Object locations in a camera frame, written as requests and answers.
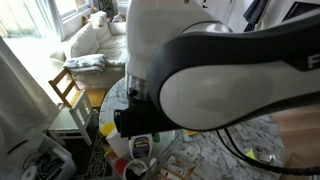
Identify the round yellow lid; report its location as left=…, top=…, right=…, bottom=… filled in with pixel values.
left=99, top=121, right=117, bottom=138

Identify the jar with dark contents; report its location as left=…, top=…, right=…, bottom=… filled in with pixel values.
left=122, top=159, right=149, bottom=180

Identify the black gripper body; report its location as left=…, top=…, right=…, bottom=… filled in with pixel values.
left=128, top=94, right=161, bottom=116

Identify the clear plastic bin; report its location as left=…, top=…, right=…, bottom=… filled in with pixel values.
left=133, top=129, right=181, bottom=174

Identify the grey white blanket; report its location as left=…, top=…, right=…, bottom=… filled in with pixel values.
left=63, top=53, right=107, bottom=75

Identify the white curtain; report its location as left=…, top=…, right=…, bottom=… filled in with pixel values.
left=0, top=36, right=61, bottom=154

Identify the cream white sofa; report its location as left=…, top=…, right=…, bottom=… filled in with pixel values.
left=49, top=11, right=129, bottom=89

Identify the dark patterned rug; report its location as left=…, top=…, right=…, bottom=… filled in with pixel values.
left=71, top=129, right=114, bottom=178

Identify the white measuring scoop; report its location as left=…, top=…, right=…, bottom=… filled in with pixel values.
left=184, top=146, right=199, bottom=163

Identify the small white chair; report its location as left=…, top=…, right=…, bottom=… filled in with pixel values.
left=48, top=90, right=95, bottom=147

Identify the white plastic container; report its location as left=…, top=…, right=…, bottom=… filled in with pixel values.
left=105, top=128, right=131, bottom=159

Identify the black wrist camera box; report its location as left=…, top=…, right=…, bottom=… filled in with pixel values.
left=113, top=109, right=181, bottom=139

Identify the round red lid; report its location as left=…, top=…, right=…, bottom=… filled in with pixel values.
left=113, top=158, right=128, bottom=174

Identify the orange snack package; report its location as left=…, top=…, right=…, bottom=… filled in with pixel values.
left=159, top=155, right=196, bottom=180

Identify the floral patterned pillow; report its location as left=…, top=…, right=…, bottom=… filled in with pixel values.
left=87, top=10, right=108, bottom=28

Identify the dark hanging jacket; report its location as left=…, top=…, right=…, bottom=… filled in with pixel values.
left=242, top=0, right=269, bottom=33

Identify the white storage box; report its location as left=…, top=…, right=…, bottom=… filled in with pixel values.
left=0, top=133, right=78, bottom=180

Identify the white bottle with blue lid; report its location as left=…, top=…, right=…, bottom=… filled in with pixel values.
left=128, top=134, right=154, bottom=160

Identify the white paper roll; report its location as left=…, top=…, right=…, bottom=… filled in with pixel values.
left=21, top=165, right=38, bottom=180

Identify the wooden chair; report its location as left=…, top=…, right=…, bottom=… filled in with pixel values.
left=48, top=66, right=108, bottom=109

